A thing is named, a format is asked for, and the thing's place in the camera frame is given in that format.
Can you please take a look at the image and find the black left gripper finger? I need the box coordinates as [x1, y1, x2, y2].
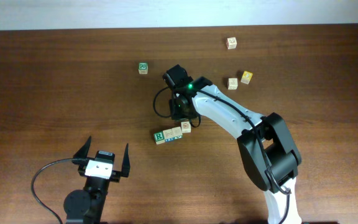
[72, 136, 91, 164]
[121, 144, 131, 177]

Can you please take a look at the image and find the wooden block red drawing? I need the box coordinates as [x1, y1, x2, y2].
[181, 121, 191, 133]

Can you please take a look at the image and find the wooden block blue side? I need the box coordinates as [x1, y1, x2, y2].
[163, 129, 175, 142]

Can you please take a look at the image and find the green R wooden block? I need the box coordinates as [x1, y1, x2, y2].
[154, 131, 165, 144]

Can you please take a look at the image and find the plain wooden block front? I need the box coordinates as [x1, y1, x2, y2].
[172, 127, 183, 139]

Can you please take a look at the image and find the plain wooden block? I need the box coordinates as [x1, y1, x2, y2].
[172, 127, 183, 139]
[227, 78, 238, 90]

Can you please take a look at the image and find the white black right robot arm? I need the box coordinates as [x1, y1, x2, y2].
[163, 74, 302, 223]

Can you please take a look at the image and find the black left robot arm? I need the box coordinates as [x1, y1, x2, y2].
[63, 138, 131, 223]

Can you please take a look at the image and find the green R block far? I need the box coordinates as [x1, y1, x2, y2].
[138, 62, 149, 74]

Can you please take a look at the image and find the plain wooden block right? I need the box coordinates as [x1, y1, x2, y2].
[227, 78, 238, 90]

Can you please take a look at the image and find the yellow wooden block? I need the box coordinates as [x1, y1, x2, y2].
[241, 71, 253, 85]

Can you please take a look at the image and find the wooden block red side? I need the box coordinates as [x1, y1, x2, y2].
[226, 37, 237, 50]

